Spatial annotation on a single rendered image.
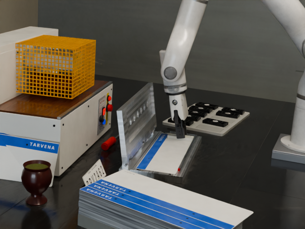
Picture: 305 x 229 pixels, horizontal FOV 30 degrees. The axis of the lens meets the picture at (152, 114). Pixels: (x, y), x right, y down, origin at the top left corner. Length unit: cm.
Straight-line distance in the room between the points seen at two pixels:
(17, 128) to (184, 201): 62
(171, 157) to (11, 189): 56
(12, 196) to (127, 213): 42
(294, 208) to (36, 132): 80
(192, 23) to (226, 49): 218
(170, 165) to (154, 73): 255
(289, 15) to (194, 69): 229
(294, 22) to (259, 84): 216
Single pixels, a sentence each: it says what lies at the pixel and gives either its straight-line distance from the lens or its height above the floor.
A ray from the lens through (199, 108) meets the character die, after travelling 260.
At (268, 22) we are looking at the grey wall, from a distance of 413.
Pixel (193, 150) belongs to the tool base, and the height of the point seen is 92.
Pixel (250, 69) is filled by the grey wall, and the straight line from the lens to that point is 420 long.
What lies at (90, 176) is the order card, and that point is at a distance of 169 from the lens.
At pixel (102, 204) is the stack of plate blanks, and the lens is 143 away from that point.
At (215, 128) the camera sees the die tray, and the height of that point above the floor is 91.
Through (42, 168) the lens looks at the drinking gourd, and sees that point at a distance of 160.
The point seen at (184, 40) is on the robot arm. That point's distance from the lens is 200.
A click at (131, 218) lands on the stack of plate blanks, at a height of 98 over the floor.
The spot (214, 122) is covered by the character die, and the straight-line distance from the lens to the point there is 241.
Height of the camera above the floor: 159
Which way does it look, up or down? 16 degrees down
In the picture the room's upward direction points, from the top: 4 degrees clockwise
